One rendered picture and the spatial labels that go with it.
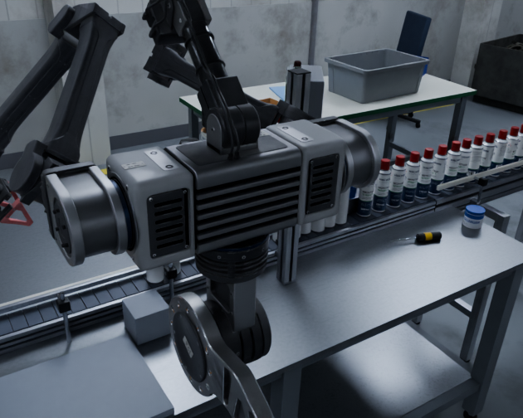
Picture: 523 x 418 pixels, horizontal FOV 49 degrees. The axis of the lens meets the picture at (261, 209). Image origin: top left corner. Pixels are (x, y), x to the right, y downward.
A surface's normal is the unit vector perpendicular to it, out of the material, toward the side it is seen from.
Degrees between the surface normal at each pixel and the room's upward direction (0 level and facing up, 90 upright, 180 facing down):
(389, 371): 0
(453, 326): 0
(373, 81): 95
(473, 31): 90
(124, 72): 90
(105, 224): 74
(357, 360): 0
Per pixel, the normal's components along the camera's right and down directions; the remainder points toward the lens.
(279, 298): 0.04, -0.88
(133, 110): 0.53, 0.41
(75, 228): 0.49, -0.01
